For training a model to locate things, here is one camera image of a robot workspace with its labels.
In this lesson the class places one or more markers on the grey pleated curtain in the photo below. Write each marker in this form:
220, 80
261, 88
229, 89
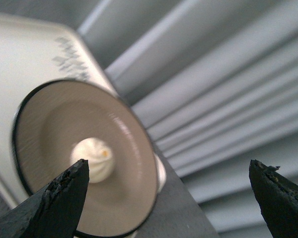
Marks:
214, 82

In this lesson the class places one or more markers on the white rectangular tray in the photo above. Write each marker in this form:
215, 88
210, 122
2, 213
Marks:
33, 53

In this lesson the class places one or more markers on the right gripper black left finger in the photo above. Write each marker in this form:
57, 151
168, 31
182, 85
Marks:
52, 212

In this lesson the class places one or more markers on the beige plate with black rim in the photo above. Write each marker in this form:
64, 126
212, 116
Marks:
56, 116

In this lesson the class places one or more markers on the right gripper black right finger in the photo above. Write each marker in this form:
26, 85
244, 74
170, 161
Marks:
277, 198

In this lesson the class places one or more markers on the white steamed bun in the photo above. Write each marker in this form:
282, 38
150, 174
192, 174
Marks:
100, 158

